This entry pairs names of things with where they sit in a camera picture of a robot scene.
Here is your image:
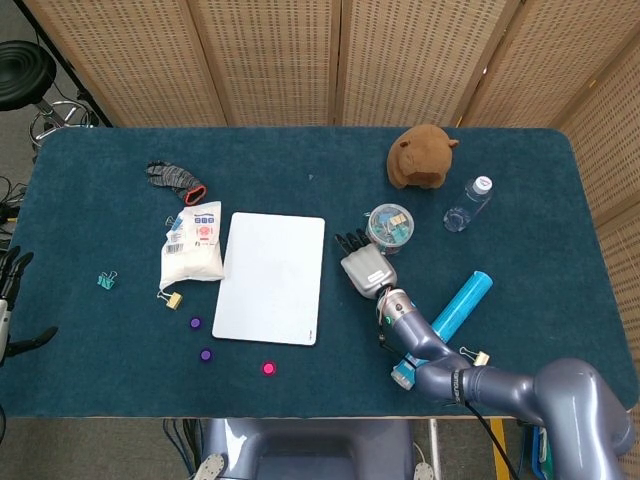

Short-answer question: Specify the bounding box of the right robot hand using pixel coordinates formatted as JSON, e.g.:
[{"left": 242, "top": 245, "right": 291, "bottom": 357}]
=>
[{"left": 333, "top": 228, "right": 399, "bottom": 301}]

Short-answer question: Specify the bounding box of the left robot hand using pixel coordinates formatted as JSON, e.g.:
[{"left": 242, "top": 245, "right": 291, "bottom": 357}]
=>
[{"left": 0, "top": 245, "right": 59, "bottom": 359}]

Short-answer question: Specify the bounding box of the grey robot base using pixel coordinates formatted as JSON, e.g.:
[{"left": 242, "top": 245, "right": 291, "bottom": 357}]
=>
[{"left": 192, "top": 418, "right": 441, "bottom": 480}]

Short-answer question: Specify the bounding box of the clear jar of binder clips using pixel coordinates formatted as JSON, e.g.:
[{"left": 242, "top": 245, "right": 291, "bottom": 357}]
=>
[{"left": 364, "top": 202, "right": 416, "bottom": 256}]

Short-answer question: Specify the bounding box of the white magnetic board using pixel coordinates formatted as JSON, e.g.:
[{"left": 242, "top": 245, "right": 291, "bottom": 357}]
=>
[{"left": 211, "top": 211, "right": 327, "bottom": 347}]

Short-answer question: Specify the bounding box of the blue cling film roll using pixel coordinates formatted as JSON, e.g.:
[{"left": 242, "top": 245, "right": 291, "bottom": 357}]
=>
[{"left": 390, "top": 270, "right": 494, "bottom": 392}]

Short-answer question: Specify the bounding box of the clear plastic water bottle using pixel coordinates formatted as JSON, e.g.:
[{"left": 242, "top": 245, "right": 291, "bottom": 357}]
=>
[{"left": 442, "top": 175, "right": 495, "bottom": 233}]

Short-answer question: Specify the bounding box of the brown capybara plush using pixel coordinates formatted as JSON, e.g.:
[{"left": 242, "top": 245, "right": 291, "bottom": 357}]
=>
[{"left": 387, "top": 124, "right": 460, "bottom": 191}]

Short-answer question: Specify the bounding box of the blue table mat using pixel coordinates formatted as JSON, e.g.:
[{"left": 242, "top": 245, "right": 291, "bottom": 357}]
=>
[{"left": 0, "top": 126, "right": 627, "bottom": 420}]

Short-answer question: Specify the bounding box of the white powder bag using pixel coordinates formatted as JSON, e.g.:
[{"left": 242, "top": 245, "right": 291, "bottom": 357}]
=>
[{"left": 158, "top": 200, "right": 226, "bottom": 291}]

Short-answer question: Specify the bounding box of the grey knit glove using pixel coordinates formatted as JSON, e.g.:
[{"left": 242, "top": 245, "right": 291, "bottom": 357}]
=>
[{"left": 145, "top": 160, "right": 208, "bottom": 206}]

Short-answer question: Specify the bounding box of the blue plastic crate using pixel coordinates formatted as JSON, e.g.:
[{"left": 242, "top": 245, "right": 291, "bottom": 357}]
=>
[{"left": 530, "top": 424, "right": 556, "bottom": 480}]

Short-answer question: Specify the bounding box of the black round stool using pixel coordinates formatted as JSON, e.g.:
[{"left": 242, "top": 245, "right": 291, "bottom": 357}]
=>
[{"left": 0, "top": 40, "right": 101, "bottom": 149}]

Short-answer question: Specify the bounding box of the black metal pole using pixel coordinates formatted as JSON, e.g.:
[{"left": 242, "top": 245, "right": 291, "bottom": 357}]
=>
[{"left": 10, "top": 0, "right": 115, "bottom": 129}]

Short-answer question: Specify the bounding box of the black floor cable bundle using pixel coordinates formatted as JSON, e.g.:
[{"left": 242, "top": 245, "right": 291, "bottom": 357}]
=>
[{"left": 0, "top": 174, "right": 26, "bottom": 251}]

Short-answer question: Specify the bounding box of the blue black cable bunch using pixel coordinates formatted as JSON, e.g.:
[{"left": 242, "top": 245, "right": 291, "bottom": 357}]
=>
[{"left": 162, "top": 418, "right": 204, "bottom": 476}]

